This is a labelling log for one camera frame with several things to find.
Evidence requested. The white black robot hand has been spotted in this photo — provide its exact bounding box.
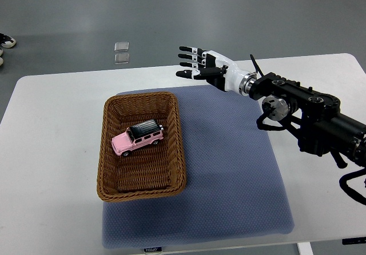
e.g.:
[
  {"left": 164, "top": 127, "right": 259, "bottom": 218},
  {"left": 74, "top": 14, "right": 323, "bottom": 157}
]
[{"left": 176, "top": 46, "right": 257, "bottom": 95}]

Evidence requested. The pink toy car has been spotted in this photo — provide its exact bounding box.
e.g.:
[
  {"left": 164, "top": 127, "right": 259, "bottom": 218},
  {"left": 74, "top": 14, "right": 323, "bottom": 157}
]
[{"left": 112, "top": 119, "right": 164, "bottom": 157}]

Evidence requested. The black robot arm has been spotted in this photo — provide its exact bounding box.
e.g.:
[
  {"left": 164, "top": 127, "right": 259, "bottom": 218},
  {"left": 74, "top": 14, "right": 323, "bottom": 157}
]
[{"left": 243, "top": 73, "right": 365, "bottom": 204}]

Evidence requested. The brown wicker basket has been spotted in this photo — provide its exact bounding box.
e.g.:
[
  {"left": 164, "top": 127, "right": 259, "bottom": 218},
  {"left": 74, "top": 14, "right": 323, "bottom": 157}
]
[{"left": 96, "top": 91, "right": 187, "bottom": 203}]

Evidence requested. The upper metal floor plate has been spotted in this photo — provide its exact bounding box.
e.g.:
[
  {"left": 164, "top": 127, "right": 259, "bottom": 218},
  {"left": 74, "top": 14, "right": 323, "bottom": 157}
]
[{"left": 114, "top": 41, "right": 129, "bottom": 51}]

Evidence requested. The blue grey mat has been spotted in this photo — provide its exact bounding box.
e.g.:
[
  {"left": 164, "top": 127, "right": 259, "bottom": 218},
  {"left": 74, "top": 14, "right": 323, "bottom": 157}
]
[{"left": 102, "top": 85, "right": 294, "bottom": 249}]

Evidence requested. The white table leg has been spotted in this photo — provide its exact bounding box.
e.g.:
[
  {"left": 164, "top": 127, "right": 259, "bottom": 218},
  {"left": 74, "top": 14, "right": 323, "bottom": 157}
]
[{"left": 297, "top": 242, "right": 314, "bottom": 255}]

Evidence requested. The black table control panel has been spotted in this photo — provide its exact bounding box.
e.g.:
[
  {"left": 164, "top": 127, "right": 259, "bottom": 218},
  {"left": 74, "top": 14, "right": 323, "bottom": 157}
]
[{"left": 342, "top": 237, "right": 366, "bottom": 245}]

